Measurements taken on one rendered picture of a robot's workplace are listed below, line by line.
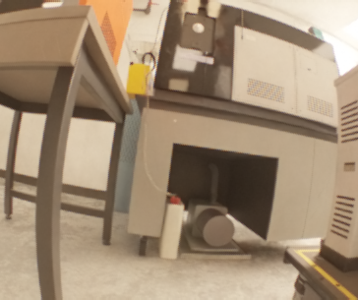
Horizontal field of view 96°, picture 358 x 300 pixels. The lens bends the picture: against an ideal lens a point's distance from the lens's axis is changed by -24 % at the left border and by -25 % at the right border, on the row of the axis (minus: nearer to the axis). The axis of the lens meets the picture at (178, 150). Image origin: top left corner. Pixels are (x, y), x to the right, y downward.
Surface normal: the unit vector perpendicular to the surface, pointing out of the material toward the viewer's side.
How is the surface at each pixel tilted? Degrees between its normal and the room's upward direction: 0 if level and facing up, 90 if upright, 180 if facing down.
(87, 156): 90
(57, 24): 90
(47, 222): 90
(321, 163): 90
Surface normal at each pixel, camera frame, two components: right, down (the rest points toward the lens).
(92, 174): 0.10, -0.06
